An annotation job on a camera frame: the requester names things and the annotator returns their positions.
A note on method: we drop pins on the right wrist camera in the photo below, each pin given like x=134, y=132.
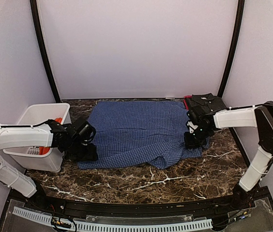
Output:
x=197, y=118

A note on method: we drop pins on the white slotted cable duct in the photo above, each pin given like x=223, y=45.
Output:
x=114, y=224

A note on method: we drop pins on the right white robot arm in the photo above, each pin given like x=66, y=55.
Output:
x=256, y=116

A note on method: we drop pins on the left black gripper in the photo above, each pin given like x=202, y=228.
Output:
x=91, y=154

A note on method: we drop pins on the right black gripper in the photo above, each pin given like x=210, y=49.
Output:
x=189, y=144

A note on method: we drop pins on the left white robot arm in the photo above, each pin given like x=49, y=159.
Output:
x=72, y=138

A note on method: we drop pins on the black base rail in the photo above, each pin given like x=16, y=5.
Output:
x=217, y=208

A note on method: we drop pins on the right black frame post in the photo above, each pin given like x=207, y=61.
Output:
x=233, y=47

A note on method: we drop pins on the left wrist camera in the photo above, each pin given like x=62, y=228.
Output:
x=83, y=131

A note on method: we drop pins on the blue checked shirt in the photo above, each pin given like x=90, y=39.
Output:
x=136, y=132

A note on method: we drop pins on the left black frame post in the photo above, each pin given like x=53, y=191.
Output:
x=42, y=47

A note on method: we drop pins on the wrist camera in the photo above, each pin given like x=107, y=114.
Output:
x=83, y=131
x=197, y=118

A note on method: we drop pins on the black frame post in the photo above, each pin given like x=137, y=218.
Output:
x=233, y=47
x=42, y=47

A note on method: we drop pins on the red folded garment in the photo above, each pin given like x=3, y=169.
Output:
x=185, y=101

